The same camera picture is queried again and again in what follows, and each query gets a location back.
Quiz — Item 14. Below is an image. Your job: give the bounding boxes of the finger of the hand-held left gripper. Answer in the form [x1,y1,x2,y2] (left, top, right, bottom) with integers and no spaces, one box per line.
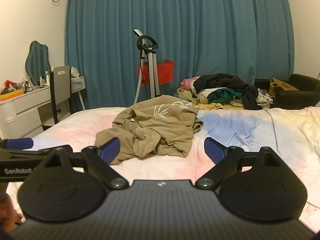
[0,137,34,151]

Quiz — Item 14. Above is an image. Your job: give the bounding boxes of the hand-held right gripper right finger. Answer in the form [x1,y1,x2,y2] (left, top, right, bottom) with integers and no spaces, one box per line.
[194,137,288,190]

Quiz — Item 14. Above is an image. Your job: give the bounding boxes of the pile of clothes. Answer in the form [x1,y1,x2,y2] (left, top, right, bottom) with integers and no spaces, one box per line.
[176,73,274,111]

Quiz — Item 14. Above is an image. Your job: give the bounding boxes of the brown paper bag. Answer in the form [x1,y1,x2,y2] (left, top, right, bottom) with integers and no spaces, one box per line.
[269,77,300,98]

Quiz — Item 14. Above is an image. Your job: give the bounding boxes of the white dressing table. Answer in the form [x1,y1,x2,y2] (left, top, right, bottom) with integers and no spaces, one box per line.
[0,84,54,143]

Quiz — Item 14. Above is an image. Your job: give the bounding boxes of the orange storage box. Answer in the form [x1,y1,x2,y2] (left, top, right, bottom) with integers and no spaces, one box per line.
[0,90,25,100]

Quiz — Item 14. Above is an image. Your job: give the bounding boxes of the pastel bed sheet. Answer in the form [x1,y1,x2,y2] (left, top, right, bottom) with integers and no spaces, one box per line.
[0,106,320,230]

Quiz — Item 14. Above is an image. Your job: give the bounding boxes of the black sofa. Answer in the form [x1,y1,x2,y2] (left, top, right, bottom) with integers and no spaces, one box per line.
[254,74,320,110]

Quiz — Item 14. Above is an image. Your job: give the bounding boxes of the white side table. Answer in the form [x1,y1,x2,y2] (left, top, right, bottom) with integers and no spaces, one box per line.
[71,76,87,110]

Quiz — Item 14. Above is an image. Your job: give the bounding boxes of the grey black chair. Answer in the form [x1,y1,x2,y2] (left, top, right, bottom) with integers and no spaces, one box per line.
[41,66,73,130]

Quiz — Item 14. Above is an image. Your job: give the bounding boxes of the garment steamer stand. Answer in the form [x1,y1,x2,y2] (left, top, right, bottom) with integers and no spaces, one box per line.
[133,29,161,105]

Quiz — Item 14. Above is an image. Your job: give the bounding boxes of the wavy framed mirror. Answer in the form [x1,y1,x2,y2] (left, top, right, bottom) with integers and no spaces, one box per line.
[24,41,52,87]

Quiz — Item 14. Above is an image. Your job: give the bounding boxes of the person's left hand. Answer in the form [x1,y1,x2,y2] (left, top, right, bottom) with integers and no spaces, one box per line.
[0,195,24,227]

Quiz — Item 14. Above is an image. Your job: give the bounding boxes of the blue curtain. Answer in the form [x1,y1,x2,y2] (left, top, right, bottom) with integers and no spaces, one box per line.
[64,0,295,110]

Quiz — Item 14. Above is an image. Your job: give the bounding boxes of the tan shirt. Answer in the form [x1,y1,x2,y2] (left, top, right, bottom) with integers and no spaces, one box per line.
[94,94,204,161]

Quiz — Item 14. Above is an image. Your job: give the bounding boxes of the red bag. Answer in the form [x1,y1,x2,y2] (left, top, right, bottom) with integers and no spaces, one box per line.
[136,59,175,85]

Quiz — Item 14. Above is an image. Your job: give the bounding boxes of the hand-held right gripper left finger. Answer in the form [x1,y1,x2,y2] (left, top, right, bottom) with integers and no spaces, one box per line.
[32,137,130,190]

